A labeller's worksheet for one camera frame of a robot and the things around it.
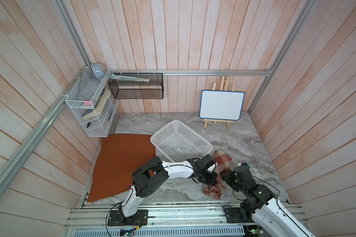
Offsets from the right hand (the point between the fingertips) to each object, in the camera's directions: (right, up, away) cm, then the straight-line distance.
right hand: (222, 173), depth 83 cm
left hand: (-5, -7, -1) cm, 8 cm away
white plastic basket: (-24, +16, +18) cm, 35 cm away
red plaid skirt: (+1, +8, +3) cm, 9 cm away
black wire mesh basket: (-65, +55, +22) cm, 88 cm away
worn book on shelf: (-73, +35, -5) cm, 81 cm away
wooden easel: (+6, +55, +15) cm, 57 cm away
